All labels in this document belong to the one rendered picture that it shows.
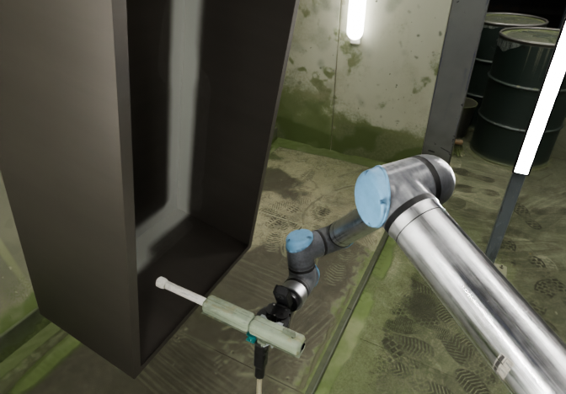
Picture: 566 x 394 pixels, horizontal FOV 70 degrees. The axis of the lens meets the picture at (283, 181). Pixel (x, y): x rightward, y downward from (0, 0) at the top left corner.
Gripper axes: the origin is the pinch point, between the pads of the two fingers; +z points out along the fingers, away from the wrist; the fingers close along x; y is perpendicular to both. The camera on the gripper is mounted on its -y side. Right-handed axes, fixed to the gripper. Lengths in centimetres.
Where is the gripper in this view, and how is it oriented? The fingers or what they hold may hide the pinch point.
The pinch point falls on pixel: (259, 338)
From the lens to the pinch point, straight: 119.6
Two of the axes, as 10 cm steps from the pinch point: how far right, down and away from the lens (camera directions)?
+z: -4.3, 3.6, -8.3
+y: -1.1, 8.9, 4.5
